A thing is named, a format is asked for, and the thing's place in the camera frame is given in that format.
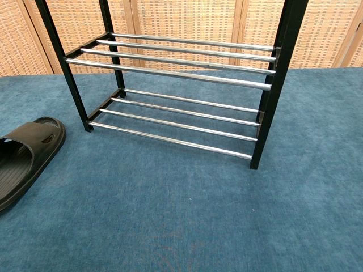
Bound black rubber slipper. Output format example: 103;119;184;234
0;116;67;212

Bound black shoe rack chrome bars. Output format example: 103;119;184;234
34;0;309;171

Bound blue carpet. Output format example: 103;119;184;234
0;66;363;272

